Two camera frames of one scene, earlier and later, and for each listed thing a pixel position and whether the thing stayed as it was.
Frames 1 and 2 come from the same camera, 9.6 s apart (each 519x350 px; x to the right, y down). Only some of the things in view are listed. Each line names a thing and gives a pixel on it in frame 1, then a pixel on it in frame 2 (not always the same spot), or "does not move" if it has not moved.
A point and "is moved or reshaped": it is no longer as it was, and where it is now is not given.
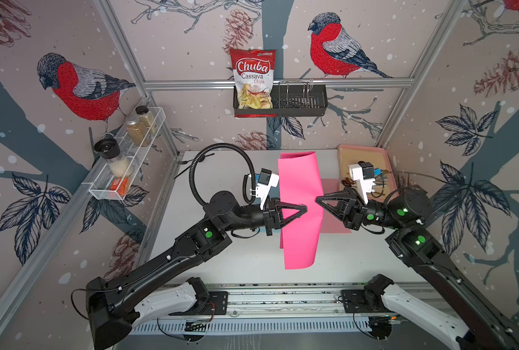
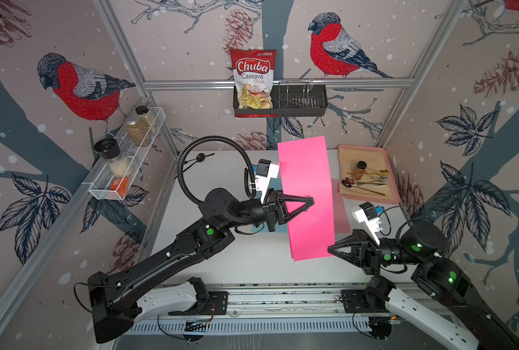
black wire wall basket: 307,98 does not move
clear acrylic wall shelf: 132,142 does not move
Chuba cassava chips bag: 253,72 does not move
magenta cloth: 300,181 is moved or reshaped
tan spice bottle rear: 146,117 does not move
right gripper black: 351,211 -> 366,257
